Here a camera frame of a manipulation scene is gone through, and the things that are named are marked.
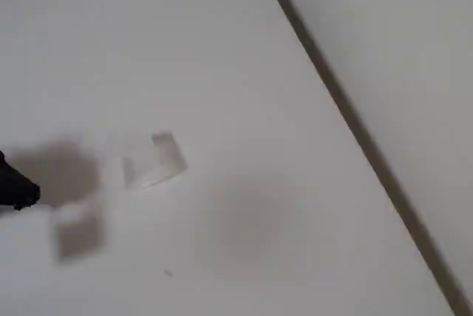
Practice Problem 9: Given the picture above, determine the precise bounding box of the dark table edge strip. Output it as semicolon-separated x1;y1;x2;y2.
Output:
255;0;473;316

